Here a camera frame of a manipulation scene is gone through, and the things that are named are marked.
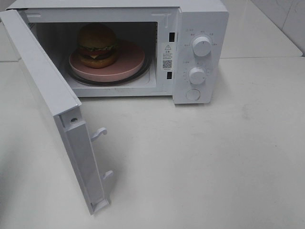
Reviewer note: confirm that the round white door button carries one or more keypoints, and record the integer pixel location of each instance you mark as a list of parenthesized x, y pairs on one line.
[(193, 95)]

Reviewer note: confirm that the white timer knob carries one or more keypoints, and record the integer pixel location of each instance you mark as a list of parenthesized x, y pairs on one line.
[(197, 75)]

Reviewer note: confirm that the burger with lettuce and tomato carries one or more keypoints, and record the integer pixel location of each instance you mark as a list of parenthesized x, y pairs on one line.
[(97, 46)]

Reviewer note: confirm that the white microwave door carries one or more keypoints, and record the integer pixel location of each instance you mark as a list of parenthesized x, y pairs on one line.
[(61, 105)]

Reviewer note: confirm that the white microwave oven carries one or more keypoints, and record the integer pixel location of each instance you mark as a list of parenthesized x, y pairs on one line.
[(160, 29)]

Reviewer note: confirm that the upper white power knob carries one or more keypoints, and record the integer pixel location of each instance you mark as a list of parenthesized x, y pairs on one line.
[(201, 45)]

